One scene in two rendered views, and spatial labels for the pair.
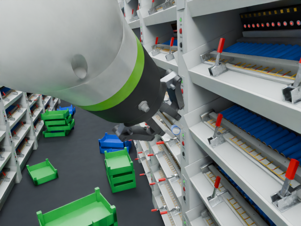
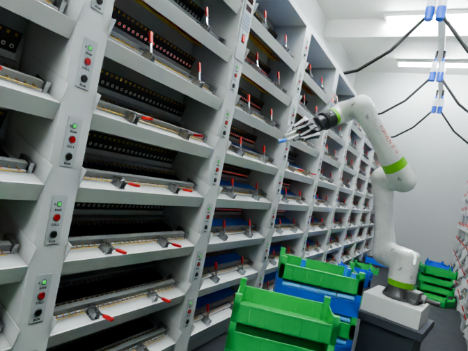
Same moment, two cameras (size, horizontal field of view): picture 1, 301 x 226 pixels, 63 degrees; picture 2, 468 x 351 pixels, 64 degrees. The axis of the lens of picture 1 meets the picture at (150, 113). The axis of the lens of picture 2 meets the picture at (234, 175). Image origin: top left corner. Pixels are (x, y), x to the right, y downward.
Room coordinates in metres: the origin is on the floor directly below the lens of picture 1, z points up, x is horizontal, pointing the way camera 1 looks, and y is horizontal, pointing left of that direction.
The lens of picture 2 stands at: (1.97, 0.94, 0.81)
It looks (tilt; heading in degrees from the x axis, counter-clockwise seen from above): 0 degrees down; 220
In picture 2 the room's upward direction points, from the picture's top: 11 degrees clockwise
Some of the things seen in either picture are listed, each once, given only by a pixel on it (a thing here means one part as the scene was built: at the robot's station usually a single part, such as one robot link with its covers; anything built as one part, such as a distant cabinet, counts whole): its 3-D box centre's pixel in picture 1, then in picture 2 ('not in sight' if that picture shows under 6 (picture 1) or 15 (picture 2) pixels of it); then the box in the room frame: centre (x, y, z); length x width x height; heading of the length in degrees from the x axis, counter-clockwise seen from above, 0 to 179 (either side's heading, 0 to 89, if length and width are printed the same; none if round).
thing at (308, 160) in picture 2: not in sight; (303, 180); (-0.53, -0.49, 0.87); 0.20 x 0.09 x 1.75; 101
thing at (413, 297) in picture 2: not in sight; (410, 295); (-0.08, 0.48, 0.40); 0.26 x 0.15 x 0.06; 86
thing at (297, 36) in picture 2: not in sight; (265, 170); (0.16, -0.35, 0.87); 0.20 x 0.09 x 1.75; 101
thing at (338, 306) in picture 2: not in sight; (314, 290); (0.61, 0.30, 0.44); 0.30 x 0.20 x 0.08; 124
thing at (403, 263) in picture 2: not in sight; (402, 266); (-0.10, 0.41, 0.52); 0.16 x 0.13 x 0.19; 53
